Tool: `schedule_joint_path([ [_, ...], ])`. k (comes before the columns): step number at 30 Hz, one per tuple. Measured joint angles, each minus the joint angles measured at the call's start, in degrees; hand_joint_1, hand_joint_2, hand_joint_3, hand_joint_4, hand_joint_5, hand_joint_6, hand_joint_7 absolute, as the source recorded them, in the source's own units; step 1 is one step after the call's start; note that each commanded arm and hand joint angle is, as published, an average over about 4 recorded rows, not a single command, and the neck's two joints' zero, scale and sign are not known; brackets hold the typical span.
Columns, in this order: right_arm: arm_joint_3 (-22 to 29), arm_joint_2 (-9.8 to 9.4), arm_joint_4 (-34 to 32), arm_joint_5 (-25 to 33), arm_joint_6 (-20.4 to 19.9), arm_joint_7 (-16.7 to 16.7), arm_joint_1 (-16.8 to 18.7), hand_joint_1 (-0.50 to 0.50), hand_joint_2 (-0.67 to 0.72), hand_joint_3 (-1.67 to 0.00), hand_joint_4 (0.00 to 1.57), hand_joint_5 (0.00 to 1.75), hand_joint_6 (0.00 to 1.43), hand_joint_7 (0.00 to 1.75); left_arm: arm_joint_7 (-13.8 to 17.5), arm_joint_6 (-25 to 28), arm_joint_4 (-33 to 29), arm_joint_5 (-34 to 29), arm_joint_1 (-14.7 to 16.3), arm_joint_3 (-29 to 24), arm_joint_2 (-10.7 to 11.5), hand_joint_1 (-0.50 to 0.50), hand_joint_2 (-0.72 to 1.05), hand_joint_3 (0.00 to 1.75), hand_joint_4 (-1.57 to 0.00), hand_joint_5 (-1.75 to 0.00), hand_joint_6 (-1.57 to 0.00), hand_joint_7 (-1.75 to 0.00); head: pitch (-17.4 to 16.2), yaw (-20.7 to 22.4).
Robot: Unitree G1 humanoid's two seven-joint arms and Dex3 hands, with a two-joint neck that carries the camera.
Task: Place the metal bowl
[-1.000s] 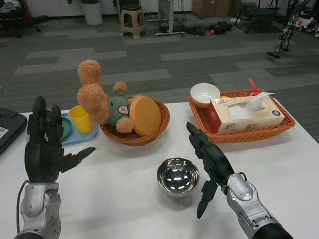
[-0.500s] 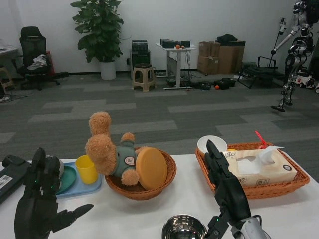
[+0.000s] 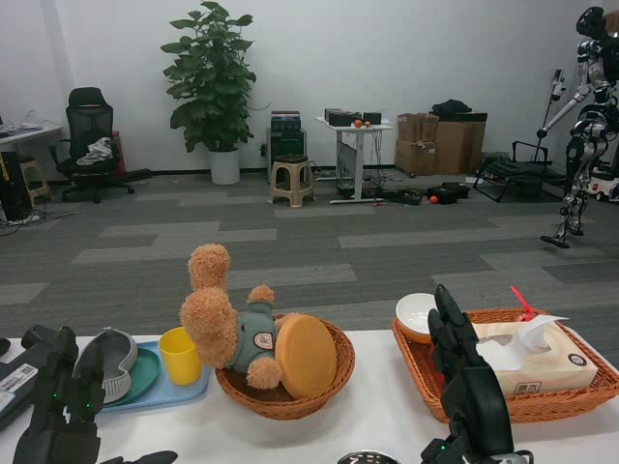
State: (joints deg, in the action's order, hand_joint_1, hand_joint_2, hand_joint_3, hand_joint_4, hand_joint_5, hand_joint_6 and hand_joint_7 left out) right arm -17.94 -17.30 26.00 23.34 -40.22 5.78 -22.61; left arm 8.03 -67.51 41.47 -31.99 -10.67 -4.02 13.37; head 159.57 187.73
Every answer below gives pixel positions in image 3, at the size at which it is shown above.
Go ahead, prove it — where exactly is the rectangular wicker basket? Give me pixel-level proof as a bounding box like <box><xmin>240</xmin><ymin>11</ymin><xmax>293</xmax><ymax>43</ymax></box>
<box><xmin>391</xmin><ymin>308</ymin><xmax>619</xmax><ymax>425</ymax></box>

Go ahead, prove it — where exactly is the beige stool under desk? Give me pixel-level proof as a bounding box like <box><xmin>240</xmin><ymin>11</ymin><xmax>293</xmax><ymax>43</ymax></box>
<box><xmin>18</xmin><ymin>159</ymin><xmax>52</xmax><ymax>204</ymax></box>

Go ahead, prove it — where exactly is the brown teddy bear plush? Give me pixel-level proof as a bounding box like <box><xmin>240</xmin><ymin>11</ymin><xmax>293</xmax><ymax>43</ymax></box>
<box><xmin>181</xmin><ymin>243</ymin><xmax>282</xmax><ymax>391</ymax></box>

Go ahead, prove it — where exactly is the white toy car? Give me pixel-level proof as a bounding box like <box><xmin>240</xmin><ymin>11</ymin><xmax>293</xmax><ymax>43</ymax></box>
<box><xmin>587</xmin><ymin>168</ymin><xmax>619</xmax><ymax>203</ymax></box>

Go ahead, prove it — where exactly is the large green potted plant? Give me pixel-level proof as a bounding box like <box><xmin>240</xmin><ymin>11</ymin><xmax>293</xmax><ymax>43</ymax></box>
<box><xmin>160</xmin><ymin>0</ymin><xmax>257</xmax><ymax>154</ymax></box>

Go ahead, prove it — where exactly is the light grey office desk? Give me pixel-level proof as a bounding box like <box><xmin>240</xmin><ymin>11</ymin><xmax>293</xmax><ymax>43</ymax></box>
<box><xmin>0</xmin><ymin>123</ymin><xmax>64</xmax><ymax>152</ymax></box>

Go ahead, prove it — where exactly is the light blue tray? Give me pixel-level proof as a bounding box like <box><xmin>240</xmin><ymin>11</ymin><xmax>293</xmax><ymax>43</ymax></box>
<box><xmin>96</xmin><ymin>340</ymin><xmax>212</xmax><ymax>415</ymax></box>

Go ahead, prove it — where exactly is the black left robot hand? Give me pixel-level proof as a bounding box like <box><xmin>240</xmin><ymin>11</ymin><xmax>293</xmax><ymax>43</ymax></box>
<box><xmin>13</xmin><ymin>326</ymin><xmax>179</xmax><ymax>464</ymax></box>

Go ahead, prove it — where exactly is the yellow plastic cup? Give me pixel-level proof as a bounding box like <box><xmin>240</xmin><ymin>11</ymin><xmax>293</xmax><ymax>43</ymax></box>
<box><xmin>158</xmin><ymin>326</ymin><xmax>203</xmax><ymax>387</ymax></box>

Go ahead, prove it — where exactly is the orange round disc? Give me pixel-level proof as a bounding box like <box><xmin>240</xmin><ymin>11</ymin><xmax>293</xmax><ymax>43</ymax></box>
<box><xmin>274</xmin><ymin>312</ymin><xmax>339</xmax><ymax>400</ymax></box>

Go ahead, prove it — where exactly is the large brown cardboard box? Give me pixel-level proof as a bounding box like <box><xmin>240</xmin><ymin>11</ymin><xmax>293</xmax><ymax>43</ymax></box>
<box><xmin>433</xmin><ymin>111</ymin><xmax>488</xmax><ymax>175</ymax></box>

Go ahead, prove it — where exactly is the large black box on desk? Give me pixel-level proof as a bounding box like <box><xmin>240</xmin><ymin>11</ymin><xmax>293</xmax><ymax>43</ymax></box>
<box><xmin>323</xmin><ymin>108</ymin><xmax>362</xmax><ymax>127</ymax></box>

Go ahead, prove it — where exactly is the medium brown cardboard box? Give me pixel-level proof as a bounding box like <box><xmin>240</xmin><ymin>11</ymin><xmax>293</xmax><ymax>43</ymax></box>
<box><xmin>395</xmin><ymin>139</ymin><xmax>436</xmax><ymax>177</ymax></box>

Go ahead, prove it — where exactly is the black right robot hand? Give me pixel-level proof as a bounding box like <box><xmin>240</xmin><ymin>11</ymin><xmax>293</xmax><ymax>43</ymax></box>
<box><xmin>420</xmin><ymin>283</ymin><xmax>516</xmax><ymax>464</ymax></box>

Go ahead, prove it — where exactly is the grey and white curved dish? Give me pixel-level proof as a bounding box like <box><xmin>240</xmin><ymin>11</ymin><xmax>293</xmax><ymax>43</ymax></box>
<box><xmin>72</xmin><ymin>327</ymin><xmax>139</xmax><ymax>405</ymax></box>

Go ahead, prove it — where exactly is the round wicker basket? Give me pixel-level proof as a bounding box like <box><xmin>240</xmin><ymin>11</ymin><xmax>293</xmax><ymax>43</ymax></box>
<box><xmin>214</xmin><ymin>313</ymin><xmax>356</xmax><ymax>421</ymax></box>

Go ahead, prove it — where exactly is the green plate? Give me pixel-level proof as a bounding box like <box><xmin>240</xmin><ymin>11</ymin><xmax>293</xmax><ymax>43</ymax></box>
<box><xmin>103</xmin><ymin>346</ymin><xmax>163</xmax><ymax>407</ymax></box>

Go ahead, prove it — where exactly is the white and orange bowl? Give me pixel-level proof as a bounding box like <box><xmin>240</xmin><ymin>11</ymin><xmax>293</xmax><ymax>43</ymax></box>
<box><xmin>395</xmin><ymin>292</ymin><xmax>439</xmax><ymax>345</ymax></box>

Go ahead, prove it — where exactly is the silver humanoid robot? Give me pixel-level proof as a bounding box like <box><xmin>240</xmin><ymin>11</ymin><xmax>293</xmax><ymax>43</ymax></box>
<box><xmin>535</xmin><ymin>6</ymin><xmax>619</xmax><ymax>248</ymax></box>

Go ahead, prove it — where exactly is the shiny metal bowl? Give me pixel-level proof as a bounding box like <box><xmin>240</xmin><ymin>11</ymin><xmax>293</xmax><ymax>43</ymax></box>
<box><xmin>337</xmin><ymin>450</ymin><xmax>400</xmax><ymax>464</ymax></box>

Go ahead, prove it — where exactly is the beige tissue box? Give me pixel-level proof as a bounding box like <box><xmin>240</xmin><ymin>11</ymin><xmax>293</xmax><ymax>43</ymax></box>
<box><xmin>471</xmin><ymin>311</ymin><xmax>611</xmax><ymax>398</ymax></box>

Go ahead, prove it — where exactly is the small open cardboard box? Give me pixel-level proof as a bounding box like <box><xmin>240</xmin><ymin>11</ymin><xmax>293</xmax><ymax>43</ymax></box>
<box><xmin>397</xmin><ymin>113</ymin><xmax>439</xmax><ymax>144</ymax></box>

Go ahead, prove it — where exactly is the beige plastic stool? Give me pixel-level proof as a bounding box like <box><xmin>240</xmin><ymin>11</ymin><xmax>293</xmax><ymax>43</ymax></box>
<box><xmin>269</xmin><ymin>154</ymin><xmax>316</xmax><ymax>208</ymax></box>

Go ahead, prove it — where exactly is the white standing desk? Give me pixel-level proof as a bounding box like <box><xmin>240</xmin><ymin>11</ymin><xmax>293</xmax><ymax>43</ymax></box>
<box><xmin>314</xmin><ymin>115</ymin><xmax>394</xmax><ymax>205</ymax></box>

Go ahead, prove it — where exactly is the grey cloth on chair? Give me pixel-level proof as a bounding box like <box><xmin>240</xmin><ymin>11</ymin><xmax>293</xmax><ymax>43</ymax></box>
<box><xmin>76</xmin><ymin>136</ymin><xmax>115</xmax><ymax>168</ymax></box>

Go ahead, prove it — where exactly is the white device on pole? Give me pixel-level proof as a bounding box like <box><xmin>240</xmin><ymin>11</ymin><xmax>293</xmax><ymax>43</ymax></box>
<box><xmin>531</xmin><ymin>69</ymin><xmax>567</xmax><ymax>163</ymax></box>

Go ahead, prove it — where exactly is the black folding cot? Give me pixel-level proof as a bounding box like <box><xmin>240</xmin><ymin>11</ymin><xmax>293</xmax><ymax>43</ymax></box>
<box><xmin>472</xmin><ymin>140</ymin><xmax>567</xmax><ymax>203</ymax></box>

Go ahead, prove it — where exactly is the white plant pot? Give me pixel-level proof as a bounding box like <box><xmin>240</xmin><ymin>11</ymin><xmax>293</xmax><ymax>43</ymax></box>
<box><xmin>208</xmin><ymin>148</ymin><xmax>242</xmax><ymax>186</ymax></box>

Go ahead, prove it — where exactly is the black case on floor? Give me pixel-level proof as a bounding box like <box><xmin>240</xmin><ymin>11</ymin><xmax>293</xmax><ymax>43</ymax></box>
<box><xmin>425</xmin><ymin>182</ymin><xmax>471</xmax><ymax>205</ymax></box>

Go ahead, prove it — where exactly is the black office chair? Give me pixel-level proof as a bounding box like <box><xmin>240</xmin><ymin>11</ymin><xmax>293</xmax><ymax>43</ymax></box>
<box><xmin>47</xmin><ymin>86</ymin><xmax>151</xmax><ymax>204</ymax></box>

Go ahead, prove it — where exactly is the flat black tool case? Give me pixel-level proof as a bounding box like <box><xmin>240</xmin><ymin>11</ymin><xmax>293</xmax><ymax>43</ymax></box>
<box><xmin>384</xmin><ymin>188</ymin><xmax>427</xmax><ymax>207</ymax></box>

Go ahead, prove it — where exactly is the black bag on boxes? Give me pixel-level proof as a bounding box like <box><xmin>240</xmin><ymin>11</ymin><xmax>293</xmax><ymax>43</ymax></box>
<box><xmin>430</xmin><ymin>99</ymin><xmax>474</xmax><ymax>116</ymax></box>

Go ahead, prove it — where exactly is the black computer tower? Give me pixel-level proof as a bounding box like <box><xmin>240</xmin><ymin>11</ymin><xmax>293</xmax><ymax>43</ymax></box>
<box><xmin>0</xmin><ymin>150</ymin><xmax>33</xmax><ymax>221</ymax></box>

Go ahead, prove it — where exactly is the green and black crate stack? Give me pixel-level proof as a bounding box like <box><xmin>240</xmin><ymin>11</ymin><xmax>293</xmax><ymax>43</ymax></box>
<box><xmin>265</xmin><ymin>110</ymin><xmax>310</xmax><ymax>185</ymax></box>

